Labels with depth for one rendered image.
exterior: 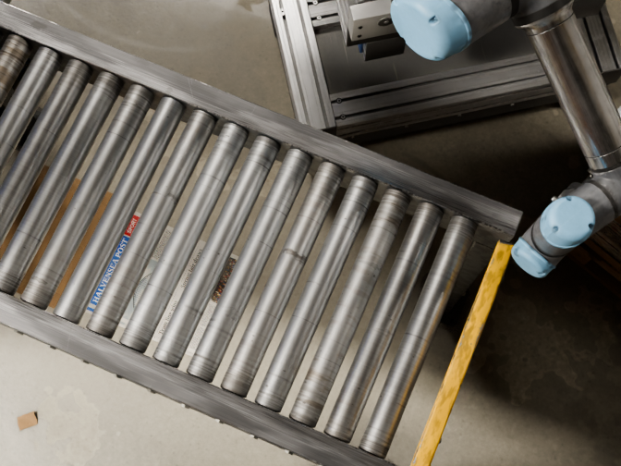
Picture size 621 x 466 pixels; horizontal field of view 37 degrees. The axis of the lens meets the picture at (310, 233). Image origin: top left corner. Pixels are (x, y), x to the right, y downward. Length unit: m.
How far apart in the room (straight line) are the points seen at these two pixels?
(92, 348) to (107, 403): 0.81
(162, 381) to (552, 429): 1.18
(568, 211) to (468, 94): 0.96
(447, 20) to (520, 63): 1.13
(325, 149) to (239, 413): 0.50
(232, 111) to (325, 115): 0.66
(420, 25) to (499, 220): 0.46
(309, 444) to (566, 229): 0.55
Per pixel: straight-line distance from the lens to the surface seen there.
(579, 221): 1.48
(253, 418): 1.60
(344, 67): 2.41
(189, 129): 1.73
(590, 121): 1.50
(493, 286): 1.64
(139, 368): 1.63
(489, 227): 1.69
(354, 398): 1.60
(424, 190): 1.68
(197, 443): 2.41
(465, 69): 2.42
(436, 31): 1.35
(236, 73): 2.64
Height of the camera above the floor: 2.39
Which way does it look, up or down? 75 degrees down
